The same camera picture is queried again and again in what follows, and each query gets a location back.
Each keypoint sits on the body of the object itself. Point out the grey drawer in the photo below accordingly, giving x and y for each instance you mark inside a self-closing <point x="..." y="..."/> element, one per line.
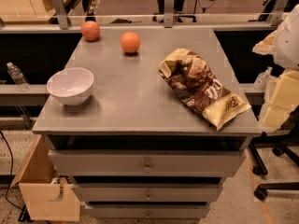
<point x="147" y="210"/>
<point x="147" y="192"/>
<point x="147" y="162"/>

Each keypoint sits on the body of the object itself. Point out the clear water bottle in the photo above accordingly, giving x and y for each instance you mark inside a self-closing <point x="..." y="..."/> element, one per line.
<point x="18" y="77"/>

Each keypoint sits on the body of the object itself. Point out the left metal rail bracket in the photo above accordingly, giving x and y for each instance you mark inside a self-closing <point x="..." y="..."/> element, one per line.
<point x="60" y="13"/>

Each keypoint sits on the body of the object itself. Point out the top grey drawer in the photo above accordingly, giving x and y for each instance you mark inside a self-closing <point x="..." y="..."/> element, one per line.
<point x="147" y="162"/>

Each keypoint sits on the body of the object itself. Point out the orange fruit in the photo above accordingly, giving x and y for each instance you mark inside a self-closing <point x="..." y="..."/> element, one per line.
<point x="130" y="42"/>

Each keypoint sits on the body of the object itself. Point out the white bowl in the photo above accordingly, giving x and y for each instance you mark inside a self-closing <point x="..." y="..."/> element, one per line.
<point x="71" y="86"/>

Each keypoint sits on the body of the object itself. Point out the red apple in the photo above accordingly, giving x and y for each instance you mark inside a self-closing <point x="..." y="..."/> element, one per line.
<point x="90" y="30"/>

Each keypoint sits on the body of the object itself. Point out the black office chair base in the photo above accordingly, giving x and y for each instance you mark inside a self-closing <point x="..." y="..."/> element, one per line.
<point x="275" y="162"/>

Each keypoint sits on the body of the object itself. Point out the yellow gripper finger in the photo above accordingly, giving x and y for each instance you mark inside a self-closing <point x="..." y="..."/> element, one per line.
<point x="265" y="47"/>
<point x="281" y="98"/>

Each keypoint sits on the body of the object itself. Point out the right metal rail bracket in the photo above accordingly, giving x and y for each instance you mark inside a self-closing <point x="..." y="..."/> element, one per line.
<point x="275" y="16"/>

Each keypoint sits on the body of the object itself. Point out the grey drawer cabinet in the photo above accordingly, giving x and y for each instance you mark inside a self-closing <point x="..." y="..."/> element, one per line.
<point x="132" y="107"/>

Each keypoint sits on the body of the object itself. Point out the light wooden drawer box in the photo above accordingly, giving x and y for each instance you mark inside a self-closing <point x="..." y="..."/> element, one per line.
<point x="45" y="197"/>

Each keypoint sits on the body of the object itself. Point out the hand sanitizer bottle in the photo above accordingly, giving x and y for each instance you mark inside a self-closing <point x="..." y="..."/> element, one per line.
<point x="261" y="80"/>

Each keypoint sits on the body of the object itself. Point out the metal rail bracket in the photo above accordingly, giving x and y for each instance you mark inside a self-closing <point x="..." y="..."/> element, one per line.
<point x="168" y="13"/>
<point x="60" y="13"/>
<point x="275" y="16"/>

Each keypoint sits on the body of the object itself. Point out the middle grey drawer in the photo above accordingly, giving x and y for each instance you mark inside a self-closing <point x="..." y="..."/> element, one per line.
<point x="147" y="192"/>

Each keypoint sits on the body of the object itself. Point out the brown chip bag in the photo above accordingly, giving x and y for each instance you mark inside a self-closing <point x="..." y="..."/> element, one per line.
<point x="193" y="82"/>

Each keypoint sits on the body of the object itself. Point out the middle metal rail bracket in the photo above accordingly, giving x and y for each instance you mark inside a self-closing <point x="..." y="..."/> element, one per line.
<point x="168" y="13"/>

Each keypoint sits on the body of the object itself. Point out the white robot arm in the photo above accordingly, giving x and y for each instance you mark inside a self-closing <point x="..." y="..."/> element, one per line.
<point x="285" y="49"/>

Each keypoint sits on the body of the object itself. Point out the bottom grey drawer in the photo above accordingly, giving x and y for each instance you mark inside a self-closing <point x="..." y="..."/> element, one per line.
<point x="147" y="210"/>

